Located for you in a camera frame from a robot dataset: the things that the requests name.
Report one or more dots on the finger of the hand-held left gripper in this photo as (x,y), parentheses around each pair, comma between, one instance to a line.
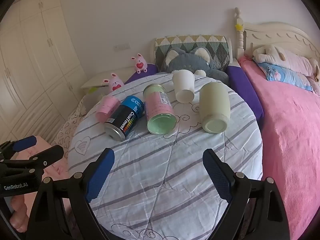
(25,142)
(51,153)

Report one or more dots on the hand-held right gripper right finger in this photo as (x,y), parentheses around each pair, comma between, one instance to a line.
(215,175)

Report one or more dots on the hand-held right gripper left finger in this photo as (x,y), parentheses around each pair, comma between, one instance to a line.
(100,175)

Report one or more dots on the small pink cup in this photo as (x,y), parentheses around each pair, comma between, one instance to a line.
(107,107)

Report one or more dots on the pale green tumbler cup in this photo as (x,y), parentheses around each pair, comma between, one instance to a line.
(215,105)

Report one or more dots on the white cup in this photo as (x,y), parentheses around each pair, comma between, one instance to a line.
(183,86)

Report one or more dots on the person's left hand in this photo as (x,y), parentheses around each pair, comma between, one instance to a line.
(18,215)

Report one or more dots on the pink cloth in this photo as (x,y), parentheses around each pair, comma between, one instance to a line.
(57,171)

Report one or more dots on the heart print sheet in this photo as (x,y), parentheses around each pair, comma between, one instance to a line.
(67,127)

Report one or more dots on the striped cloth round table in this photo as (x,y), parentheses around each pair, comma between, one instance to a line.
(162,167)

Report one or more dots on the black and blue can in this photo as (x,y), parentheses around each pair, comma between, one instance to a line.
(125,120)

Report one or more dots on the white wardrobe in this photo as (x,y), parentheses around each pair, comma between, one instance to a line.
(32,62)

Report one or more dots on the pink blanket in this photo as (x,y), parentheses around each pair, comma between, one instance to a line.
(287,130)

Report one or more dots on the pink and green canister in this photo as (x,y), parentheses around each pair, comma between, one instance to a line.
(158,110)

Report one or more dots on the purple cushion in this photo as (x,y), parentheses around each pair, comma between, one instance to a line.
(145,72)
(245,87)

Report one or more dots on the pink bunny plush toy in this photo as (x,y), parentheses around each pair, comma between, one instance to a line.
(115,83)
(140,64)

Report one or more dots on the grey plush toy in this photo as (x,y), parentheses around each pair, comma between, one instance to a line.
(185,60)

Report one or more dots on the blue printed pillow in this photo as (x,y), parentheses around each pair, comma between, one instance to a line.
(285,76)

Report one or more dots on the patchwork quilted cushion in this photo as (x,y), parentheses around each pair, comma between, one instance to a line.
(220,47)

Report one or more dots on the white and pink plush toy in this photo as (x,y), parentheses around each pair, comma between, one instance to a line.
(282,55)

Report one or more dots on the yellow flower decoration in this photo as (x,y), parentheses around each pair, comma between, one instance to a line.
(239,26)

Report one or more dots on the cream wooden bed headboard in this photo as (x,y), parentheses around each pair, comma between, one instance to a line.
(275,33)

